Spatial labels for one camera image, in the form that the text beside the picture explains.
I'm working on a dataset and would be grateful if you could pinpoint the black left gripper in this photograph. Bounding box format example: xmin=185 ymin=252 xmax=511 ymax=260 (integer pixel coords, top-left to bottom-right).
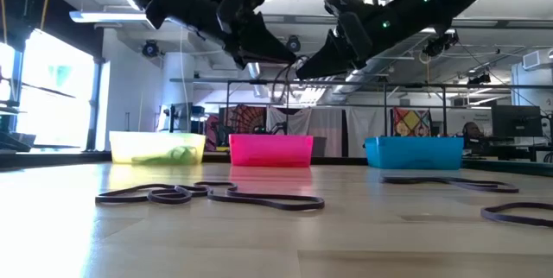
xmin=144 ymin=0 xmax=298 ymax=71

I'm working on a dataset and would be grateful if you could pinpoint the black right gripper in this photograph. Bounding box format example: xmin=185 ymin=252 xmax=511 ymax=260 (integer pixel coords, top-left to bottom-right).
xmin=295 ymin=0 xmax=454 ymax=81

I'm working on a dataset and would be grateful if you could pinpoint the monitor on arm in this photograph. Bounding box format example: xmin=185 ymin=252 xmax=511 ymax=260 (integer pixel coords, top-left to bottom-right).
xmin=157 ymin=102 xmax=194 ymax=135

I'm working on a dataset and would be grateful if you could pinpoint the black round ceiling fixture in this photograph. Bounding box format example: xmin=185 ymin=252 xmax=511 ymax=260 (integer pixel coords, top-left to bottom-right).
xmin=285 ymin=35 xmax=302 ymax=54

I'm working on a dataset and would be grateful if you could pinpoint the white hanging sheet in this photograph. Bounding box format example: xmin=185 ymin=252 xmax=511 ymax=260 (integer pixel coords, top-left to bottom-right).
xmin=265 ymin=105 xmax=390 ymax=158

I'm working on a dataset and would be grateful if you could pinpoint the grey bin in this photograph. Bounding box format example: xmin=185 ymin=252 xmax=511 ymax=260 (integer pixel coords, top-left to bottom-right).
xmin=311 ymin=136 xmax=328 ymax=158

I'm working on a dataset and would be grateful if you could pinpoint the pink plastic basket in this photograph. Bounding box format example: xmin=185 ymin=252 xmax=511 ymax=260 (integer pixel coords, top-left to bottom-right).
xmin=228 ymin=134 xmax=315 ymax=168

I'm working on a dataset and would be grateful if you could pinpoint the colourful patchwork quilt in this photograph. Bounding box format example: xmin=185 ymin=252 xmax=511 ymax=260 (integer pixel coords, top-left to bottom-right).
xmin=391 ymin=107 xmax=433 ymax=138

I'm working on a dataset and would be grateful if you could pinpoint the blue plastic basket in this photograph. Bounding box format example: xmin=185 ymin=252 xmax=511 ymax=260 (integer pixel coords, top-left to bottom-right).
xmin=364 ymin=136 xmax=466 ymax=171

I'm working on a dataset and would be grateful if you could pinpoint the black pipe rack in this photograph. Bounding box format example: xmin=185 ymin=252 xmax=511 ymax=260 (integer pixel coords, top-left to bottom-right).
xmin=170 ymin=77 xmax=553 ymax=137

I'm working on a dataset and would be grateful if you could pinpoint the yellow plastic basket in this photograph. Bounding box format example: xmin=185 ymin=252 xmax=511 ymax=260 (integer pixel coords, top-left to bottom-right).
xmin=107 ymin=130 xmax=207 ymax=167

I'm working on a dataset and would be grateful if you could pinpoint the long ceiling strip light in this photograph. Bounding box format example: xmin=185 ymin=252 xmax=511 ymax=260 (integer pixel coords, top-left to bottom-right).
xmin=68 ymin=9 xmax=150 ymax=24

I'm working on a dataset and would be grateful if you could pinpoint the black monitor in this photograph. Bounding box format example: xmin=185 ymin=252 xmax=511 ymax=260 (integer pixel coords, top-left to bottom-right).
xmin=491 ymin=104 xmax=544 ymax=138

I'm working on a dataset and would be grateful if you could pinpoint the large bright window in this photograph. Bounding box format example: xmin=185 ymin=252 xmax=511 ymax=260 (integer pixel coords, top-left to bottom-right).
xmin=0 ymin=28 xmax=97 ymax=152

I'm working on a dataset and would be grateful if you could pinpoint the silver ventilation duct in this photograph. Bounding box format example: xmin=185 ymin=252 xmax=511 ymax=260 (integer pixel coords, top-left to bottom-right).
xmin=297 ymin=31 xmax=433 ymax=106

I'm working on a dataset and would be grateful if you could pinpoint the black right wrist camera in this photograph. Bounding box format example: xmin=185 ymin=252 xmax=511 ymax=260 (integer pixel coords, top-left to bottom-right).
xmin=323 ymin=0 xmax=362 ymax=19

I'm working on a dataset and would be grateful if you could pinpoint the black ceiling camera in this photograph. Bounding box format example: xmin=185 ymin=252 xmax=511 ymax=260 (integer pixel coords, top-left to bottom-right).
xmin=141 ymin=39 xmax=161 ymax=59

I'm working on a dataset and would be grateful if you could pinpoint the white wall air unit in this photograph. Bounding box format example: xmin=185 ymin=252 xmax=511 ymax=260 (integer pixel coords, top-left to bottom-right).
xmin=521 ymin=48 xmax=553 ymax=72

